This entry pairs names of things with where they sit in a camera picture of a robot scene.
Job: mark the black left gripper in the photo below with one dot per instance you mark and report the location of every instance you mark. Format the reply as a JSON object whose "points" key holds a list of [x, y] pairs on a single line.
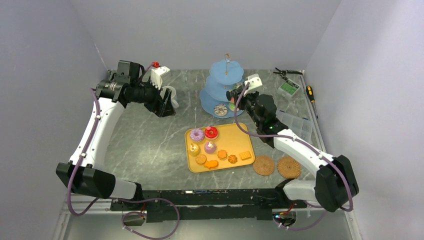
{"points": [[161, 107]]}

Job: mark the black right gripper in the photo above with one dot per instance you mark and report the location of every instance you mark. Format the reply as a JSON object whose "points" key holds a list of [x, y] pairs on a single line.
{"points": [[242, 99]]}

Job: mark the green frosted donut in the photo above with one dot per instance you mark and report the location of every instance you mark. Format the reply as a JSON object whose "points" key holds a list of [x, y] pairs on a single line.
{"points": [[231, 106]]}

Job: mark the blue three-tier cake stand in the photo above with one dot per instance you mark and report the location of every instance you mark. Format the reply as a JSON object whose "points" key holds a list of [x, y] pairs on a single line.
{"points": [[225, 75]]}

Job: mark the chocolate sprinkled donut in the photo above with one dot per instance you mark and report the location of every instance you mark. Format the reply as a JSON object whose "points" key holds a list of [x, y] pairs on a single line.
{"points": [[220, 110]]}

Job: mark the white and blue mug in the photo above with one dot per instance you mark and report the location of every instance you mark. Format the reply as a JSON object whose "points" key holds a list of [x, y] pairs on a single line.
{"points": [[173, 96]]}

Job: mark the red frosted donut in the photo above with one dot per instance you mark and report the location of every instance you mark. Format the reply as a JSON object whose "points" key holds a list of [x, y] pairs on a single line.
{"points": [[211, 132]]}

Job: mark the purple sprinkled donut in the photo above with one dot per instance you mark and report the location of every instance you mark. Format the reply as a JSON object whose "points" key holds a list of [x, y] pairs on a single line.
{"points": [[196, 135]]}

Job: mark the yellow cupcake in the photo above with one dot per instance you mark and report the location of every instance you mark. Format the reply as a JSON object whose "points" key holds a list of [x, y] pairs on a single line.
{"points": [[193, 149]]}

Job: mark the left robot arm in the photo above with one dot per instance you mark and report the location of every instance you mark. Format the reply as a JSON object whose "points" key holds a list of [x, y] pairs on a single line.
{"points": [[83, 174]]}

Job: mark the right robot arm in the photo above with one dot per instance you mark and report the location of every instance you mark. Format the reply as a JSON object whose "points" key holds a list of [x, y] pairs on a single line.
{"points": [[334, 184]]}

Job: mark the black pliers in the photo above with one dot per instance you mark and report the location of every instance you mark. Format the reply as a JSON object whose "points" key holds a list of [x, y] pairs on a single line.
{"points": [[283, 73]]}

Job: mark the green and white box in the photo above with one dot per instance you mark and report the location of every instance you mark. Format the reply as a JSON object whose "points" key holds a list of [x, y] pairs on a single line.
{"points": [[288, 89]]}

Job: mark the yellow serving tray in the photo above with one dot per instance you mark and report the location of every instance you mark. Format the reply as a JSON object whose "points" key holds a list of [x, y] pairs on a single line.
{"points": [[231, 139]]}

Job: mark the orange flower cookie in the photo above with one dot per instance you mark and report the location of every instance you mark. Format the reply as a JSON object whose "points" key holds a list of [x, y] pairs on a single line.
{"points": [[222, 154]]}

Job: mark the square cracker biscuit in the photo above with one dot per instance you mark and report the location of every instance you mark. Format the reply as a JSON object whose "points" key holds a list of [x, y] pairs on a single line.
{"points": [[246, 155]]}

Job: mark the orange striped round cookie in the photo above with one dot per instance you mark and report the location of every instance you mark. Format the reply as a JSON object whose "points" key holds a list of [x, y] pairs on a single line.
{"points": [[232, 159]]}

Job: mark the orange fish cookie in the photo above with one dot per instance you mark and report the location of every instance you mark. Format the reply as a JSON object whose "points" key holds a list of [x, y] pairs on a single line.
{"points": [[211, 164]]}

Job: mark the round brown cookie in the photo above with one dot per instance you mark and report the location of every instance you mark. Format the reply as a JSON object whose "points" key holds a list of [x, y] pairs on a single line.
{"points": [[200, 159]]}

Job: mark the yellow black screwdriver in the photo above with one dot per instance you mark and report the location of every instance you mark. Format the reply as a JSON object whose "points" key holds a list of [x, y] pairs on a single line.
{"points": [[310, 95]]}

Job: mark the clear plastic compartment box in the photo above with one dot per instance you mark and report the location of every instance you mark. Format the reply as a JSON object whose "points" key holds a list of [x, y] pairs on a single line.
{"points": [[301, 126]]}

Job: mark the left woven rattan coaster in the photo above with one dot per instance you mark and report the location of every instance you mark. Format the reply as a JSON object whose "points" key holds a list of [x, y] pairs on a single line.
{"points": [[263, 165]]}

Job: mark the woven rattan coaster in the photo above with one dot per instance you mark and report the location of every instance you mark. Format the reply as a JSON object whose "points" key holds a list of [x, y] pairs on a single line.
{"points": [[288, 167], [263, 165]]}

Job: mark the right woven rattan coaster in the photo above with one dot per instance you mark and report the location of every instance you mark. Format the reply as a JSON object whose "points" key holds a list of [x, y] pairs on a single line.
{"points": [[288, 167]]}

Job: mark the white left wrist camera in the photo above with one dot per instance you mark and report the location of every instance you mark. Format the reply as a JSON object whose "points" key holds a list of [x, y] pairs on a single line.
{"points": [[157, 74]]}

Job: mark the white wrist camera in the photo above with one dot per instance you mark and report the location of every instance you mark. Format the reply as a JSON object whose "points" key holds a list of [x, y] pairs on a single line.
{"points": [[253, 83], [157, 74]]}

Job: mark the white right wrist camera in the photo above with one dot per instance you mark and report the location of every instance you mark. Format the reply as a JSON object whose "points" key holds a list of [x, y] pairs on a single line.
{"points": [[253, 83]]}

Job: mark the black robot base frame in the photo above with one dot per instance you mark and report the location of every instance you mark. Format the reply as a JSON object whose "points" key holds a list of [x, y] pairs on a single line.
{"points": [[170, 205]]}

